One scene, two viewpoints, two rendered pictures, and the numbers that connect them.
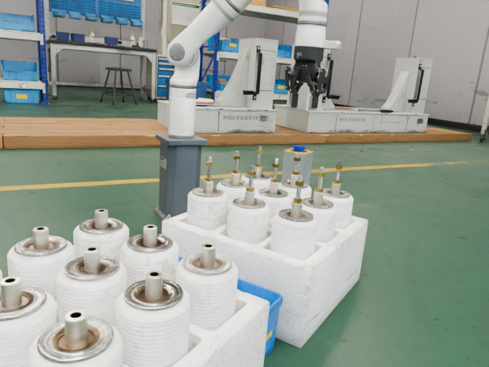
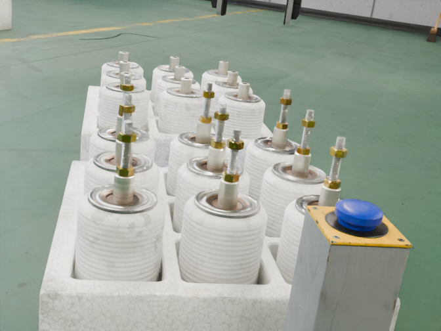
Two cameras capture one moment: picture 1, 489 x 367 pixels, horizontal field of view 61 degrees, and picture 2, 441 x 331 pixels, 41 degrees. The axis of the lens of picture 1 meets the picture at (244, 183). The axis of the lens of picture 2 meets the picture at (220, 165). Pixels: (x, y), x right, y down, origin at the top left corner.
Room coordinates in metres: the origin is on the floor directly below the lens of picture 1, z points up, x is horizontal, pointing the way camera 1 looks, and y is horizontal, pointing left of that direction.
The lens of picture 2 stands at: (1.56, -0.56, 0.51)
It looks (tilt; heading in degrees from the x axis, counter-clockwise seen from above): 19 degrees down; 138
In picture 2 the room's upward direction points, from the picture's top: 7 degrees clockwise
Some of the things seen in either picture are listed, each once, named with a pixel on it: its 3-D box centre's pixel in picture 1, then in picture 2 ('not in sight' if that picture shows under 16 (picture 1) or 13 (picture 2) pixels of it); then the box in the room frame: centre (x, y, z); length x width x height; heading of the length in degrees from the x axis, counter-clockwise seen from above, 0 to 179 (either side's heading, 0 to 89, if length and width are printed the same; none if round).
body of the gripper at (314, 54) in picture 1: (307, 63); not in sight; (1.11, -0.14, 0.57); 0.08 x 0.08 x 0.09
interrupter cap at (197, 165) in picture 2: (273, 193); (214, 168); (1.01, -0.07, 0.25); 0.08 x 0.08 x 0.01
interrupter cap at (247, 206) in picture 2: (294, 184); (226, 203); (1.11, -0.14, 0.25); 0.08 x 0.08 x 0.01
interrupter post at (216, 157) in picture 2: (273, 188); (216, 159); (1.01, -0.07, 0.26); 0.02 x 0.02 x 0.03
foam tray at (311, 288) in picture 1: (268, 252); (200, 275); (1.01, -0.08, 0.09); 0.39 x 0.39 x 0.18; 59
